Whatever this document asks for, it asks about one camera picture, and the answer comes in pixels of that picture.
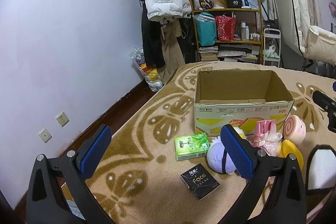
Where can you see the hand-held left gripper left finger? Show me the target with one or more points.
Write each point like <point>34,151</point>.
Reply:
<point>95,153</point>

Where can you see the black tissue pack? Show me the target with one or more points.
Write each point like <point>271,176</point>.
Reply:
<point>200,183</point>

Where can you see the beige hanging trousers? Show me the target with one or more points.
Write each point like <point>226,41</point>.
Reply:
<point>170,56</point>

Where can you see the row of cosmetic bottles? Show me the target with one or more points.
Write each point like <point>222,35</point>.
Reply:
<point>245,31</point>

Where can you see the yellow wooden shelf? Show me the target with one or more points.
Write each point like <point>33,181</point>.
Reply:
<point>236,42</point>

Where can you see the pale green bag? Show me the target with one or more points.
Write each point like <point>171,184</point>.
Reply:
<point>271,54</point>

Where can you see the white and black plush toy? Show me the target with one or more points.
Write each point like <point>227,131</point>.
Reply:
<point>239,132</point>

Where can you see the black hanging garment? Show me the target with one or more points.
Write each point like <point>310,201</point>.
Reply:
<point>149,40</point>

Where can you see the pink swirl roll plush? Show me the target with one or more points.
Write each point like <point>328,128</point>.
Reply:
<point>295,128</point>

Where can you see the teal bag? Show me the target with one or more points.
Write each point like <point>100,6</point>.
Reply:
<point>206,32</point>

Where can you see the white wall socket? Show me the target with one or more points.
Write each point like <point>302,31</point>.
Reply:
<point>62,119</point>
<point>45,135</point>

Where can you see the yellow plush toy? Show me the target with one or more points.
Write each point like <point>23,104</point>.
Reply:
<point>291,149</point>

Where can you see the red patterned bag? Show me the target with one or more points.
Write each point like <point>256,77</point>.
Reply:
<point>225,28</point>

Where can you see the white metal cart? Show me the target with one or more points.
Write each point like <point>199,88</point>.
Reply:
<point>271,32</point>

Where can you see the black box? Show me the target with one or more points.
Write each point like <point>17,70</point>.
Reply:
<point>234,1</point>

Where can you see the pink package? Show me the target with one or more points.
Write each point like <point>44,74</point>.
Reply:
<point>265,132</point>

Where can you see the green tissue pack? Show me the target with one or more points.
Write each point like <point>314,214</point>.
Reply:
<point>190,146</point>

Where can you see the pale spiky-haired plush doll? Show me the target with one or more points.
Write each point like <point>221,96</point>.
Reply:
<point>216,155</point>

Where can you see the cardboard box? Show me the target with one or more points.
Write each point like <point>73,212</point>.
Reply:
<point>236,113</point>

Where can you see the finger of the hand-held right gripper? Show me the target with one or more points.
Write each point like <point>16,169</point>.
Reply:
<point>321,99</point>

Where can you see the black and white plush slipper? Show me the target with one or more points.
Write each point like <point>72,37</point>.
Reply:
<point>323,169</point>

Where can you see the stack of books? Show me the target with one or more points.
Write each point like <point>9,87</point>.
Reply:
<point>208,54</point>

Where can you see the beige patterned blanket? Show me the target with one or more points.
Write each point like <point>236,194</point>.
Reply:
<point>157,174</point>

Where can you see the stack of papers and magazines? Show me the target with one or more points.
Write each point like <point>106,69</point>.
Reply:
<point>236,54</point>

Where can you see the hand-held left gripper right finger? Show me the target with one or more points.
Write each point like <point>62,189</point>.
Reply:
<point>236,153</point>

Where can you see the clear plastic bag of goods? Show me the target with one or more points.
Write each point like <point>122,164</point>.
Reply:
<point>149,77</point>

